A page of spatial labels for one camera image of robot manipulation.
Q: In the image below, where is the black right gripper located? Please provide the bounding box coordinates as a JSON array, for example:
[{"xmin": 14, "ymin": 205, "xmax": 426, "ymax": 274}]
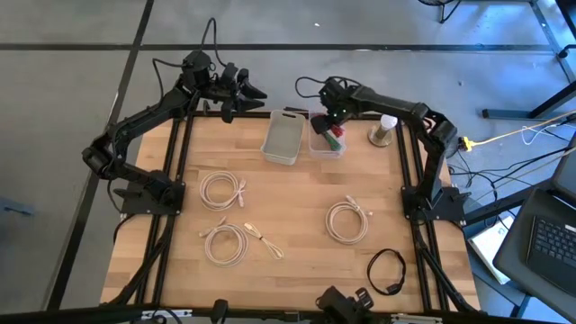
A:
[{"xmin": 309, "ymin": 76, "xmax": 361, "ymax": 136}]

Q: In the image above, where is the black rig crossbar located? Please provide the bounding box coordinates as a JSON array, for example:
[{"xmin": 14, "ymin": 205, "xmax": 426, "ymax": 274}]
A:
[{"xmin": 0, "ymin": 303, "xmax": 576, "ymax": 324}]

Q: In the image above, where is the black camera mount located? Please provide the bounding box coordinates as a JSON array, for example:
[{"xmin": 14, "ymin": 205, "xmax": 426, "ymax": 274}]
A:
[{"xmin": 314, "ymin": 285, "xmax": 375, "ymax": 324}]

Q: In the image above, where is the yellow extension cord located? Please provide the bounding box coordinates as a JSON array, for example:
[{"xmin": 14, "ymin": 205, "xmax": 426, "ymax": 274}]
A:
[{"xmin": 457, "ymin": 110, "xmax": 576, "ymax": 153}]

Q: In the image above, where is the clear plastic bin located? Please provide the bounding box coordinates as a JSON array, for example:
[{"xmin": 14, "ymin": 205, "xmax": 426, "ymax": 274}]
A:
[{"xmin": 307, "ymin": 111, "xmax": 347, "ymax": 160}]

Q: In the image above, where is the black-framed desk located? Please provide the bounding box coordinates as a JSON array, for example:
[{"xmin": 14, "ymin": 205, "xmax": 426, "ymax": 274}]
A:
[{"xmin": 481, "ymin": 0, "xmax": 576, "ymax": 121}]

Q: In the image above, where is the dark grey laptop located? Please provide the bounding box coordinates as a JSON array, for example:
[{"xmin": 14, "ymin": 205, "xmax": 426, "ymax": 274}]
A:
[{"xmin": 492, "ymin": 134, "xmax": 576, "ymax": 323}]

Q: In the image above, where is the white plastic bin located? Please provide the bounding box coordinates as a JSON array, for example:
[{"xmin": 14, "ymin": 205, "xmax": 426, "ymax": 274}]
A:
[{"xmin": 259, "ymin": 109, "xmax": 307, "ymax": 167}]

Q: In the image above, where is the thin cream cable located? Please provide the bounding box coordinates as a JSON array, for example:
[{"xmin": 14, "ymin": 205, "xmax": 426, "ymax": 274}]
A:
[{"xmin": 243, "ymin": 221, "xmax": 285, "ymax": 261}]

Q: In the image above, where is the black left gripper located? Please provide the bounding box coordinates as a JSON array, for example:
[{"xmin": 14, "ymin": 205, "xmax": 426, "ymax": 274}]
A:
[{"xmin": 209, "ymin": 61, "xmax": 268, "ymax": 124}]

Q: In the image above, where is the black cable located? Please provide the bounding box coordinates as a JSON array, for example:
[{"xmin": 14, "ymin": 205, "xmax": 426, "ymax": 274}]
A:
[{"xmin": 365, "ymin": 247, "xmax": 408, "ymax": 297}]

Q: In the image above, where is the black aluminium table frame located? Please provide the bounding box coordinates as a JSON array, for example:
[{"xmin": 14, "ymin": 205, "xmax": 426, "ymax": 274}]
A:
[{"xmin": 101, "ymin": 110, "xmax": 481, "ymax": 316}]

